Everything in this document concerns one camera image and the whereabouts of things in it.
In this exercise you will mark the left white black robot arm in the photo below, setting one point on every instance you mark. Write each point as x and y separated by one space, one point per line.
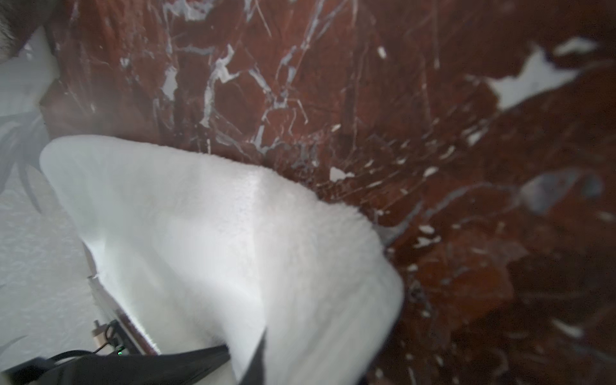
86 367

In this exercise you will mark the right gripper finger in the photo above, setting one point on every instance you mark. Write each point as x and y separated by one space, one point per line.
255 374

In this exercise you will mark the small green circuit board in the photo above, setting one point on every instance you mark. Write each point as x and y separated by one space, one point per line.
112 339

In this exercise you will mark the white towel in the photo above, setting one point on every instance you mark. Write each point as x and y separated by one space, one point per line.
199 250

